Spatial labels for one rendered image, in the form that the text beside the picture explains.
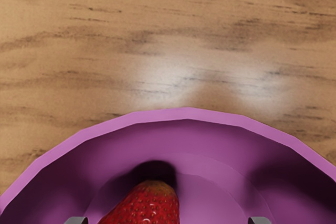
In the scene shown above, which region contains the red strawberry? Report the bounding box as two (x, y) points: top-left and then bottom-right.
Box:
(97, 179), (180, 224)

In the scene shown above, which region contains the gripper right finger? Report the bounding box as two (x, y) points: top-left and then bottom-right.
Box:
(248, 216), (271, 224)

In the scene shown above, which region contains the purple bowl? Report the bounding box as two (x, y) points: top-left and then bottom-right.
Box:
(0, 106), (336, 224)

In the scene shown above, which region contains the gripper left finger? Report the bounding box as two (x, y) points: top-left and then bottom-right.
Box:
(64, 216), (89, 224)

